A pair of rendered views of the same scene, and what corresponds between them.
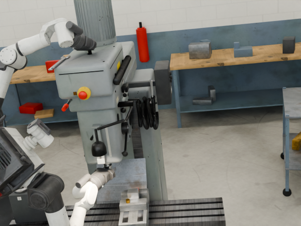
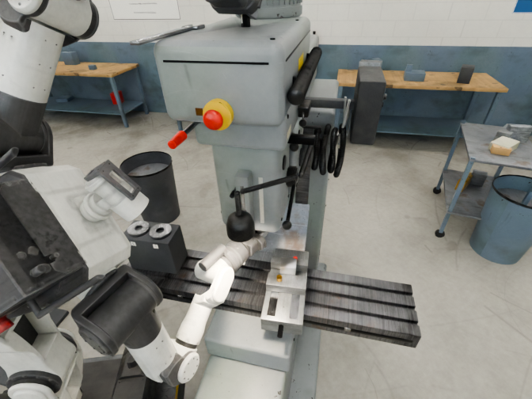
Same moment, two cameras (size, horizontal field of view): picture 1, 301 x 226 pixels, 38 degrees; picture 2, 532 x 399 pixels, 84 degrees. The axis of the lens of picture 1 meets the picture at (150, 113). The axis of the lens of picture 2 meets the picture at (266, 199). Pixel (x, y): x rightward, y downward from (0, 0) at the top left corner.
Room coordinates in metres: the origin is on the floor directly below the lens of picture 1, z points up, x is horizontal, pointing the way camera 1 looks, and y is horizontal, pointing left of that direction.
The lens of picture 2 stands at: (1.33, 0.13, 1.97)
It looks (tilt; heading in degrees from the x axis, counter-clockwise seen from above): 36 degrees down; 7
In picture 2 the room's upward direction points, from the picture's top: 2 degrees counter-clockwise
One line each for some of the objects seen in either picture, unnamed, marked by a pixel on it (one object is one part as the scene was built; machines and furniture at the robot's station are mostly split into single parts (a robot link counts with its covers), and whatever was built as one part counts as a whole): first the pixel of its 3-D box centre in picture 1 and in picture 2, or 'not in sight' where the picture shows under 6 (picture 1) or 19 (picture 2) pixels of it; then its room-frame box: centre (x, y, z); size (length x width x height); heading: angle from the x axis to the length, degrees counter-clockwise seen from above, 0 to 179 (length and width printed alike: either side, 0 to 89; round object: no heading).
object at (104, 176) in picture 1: (100, 178); (241, 247); (2.05, 0.31, 1.23); 0.13 x 0.12 x 0.10; 62
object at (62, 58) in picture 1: (58, 62); (170, 32); (2.00, 0.40, 1.89); 0.24 x 0.04 x 0.01; 171
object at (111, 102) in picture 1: (97, 91); (255, 108); (2.17, 0.26, 1.68); 0.34 x 0.24 x 0.10; 173
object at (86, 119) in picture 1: (102, 130); (254, 176); (2.13, 0.27, 1.47); 0.21 x 0.19 x 0.32; 83
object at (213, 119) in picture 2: (83, 94); (214, 119); (1.88, 0.30, 1.76); 0.04 x 0.03 x 0.04; 83
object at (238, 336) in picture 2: not in sight; (261, 301); (2.13, 0.27, 0.81); 0.50 x 0.35 x 0.12; 173
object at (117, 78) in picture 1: (122, 68); (306, 69); (2.15, 0.12, 1.79); 0.45 x 0.04 x 0.04; 173
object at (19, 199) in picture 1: (33, 201); (155, 245); (2.20, 0.74, 1.05); 0.22 x 0.12 x 0.20; 86
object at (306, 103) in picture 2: (124, 90); (302, 112); (2.18, 0.12, 1.66); 0.12 x 0.04 x 0.04; 173
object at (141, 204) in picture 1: (133, 204); (286, 283); (2.06, 0.15, 1.04); 0.15 x 0.06 x 0.04; 86
